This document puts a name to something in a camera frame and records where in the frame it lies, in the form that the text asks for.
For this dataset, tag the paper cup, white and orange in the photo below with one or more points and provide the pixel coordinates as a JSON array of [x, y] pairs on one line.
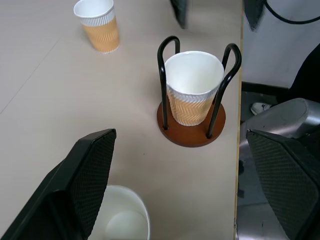
[[125, 215], [190, 110], [102, 32]]

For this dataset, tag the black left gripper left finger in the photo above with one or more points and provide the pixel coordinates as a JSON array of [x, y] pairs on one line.
[[62, 180]]

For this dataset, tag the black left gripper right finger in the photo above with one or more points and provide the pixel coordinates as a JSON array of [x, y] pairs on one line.
[[287, 180]]

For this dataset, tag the black floor mat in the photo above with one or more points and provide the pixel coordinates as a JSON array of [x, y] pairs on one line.
[[265, 93]]

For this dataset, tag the black trouser leg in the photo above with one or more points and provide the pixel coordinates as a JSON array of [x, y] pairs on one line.
[[308, 75]]

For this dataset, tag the white sneaker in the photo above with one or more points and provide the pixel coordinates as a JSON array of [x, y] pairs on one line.
[[260, 107]]

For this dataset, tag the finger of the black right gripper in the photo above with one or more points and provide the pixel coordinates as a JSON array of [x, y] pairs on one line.
[[253, 12], [180, 11]]

